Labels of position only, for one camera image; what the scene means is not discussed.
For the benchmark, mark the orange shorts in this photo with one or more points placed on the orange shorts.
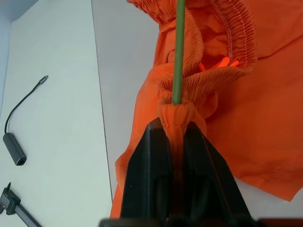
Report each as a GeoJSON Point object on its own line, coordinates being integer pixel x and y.
{"type": "Point", "coordinates": [260, 118]}

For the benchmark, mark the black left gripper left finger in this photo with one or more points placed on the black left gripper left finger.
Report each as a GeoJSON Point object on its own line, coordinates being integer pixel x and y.
{"type": "Point", "coordinates": [146, 177]}

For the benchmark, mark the grey digital caliper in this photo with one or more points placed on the grey digital caliper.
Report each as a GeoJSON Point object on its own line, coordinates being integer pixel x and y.
{"type": "Point", "coordinates": [10, 201]}

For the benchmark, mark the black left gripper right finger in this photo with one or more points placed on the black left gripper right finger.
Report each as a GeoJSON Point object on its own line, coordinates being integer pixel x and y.
{"type": "Point", "coordinates": [208, 184]}

